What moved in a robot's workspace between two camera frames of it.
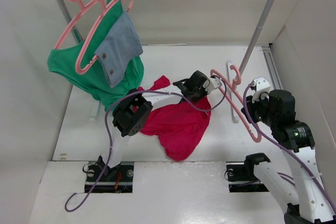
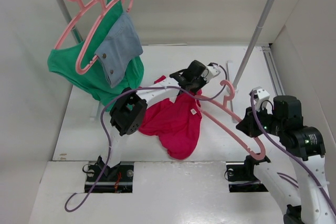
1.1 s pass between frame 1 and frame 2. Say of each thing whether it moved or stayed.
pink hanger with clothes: stayed
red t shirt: moved
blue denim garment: stayed
